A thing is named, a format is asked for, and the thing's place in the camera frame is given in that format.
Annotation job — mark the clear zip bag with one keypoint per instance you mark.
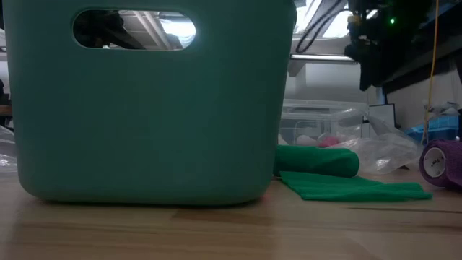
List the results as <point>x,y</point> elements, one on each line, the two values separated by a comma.
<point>379,127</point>

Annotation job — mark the wooden background table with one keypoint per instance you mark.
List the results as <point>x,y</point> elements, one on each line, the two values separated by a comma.
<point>5,110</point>

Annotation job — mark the red item in container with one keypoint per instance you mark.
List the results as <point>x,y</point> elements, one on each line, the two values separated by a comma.
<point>328,142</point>

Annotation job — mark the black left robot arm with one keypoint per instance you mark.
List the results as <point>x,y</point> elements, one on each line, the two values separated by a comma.
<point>97,29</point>

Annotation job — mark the green bandage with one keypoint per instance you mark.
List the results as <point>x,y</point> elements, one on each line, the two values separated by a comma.
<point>325,173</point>

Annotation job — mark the purple bandage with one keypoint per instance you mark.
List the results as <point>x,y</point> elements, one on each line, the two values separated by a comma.
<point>451,162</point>

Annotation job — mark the clear plastic bag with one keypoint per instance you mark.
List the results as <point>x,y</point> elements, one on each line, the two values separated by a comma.
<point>382,159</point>
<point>7,151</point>

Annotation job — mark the teal plastic bin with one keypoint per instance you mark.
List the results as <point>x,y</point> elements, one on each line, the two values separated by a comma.
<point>144,126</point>

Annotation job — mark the white framed board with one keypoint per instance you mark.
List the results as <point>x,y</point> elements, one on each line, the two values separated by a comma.
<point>388,112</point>

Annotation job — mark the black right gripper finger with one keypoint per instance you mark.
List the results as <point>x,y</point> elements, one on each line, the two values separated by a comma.
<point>370,72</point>

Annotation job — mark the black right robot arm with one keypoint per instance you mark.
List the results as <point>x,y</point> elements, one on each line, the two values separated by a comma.
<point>404,36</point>

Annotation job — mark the ceiling light tube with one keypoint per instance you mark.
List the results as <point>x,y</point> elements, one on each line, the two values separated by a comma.
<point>321,57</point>

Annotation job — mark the blue plastic crate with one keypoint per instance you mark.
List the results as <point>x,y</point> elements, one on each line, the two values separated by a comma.
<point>440,128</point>

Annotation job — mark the clear plastic lidded container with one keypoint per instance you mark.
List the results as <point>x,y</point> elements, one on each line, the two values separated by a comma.
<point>310,115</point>

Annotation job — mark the white roll in container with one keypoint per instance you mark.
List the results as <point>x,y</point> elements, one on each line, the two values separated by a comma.
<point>305,141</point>

